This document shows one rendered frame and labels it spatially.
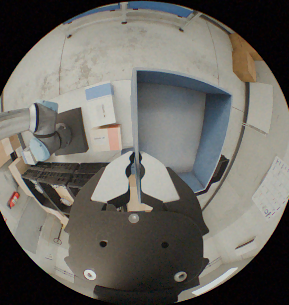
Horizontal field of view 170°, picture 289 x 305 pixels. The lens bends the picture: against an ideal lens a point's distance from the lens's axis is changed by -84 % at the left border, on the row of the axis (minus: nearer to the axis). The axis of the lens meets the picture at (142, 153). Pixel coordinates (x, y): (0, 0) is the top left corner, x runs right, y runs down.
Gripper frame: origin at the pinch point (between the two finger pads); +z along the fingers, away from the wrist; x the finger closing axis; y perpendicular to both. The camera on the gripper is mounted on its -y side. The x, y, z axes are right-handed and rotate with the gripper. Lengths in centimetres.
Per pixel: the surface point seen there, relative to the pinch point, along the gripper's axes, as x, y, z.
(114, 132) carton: -11.5, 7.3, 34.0
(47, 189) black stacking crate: -68, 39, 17
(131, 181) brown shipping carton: -4.3, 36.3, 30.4
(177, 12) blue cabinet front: 44, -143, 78
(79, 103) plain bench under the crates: -33, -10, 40
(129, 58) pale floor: -11, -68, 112
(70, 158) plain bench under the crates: -49, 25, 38
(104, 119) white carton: -15.2, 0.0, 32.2
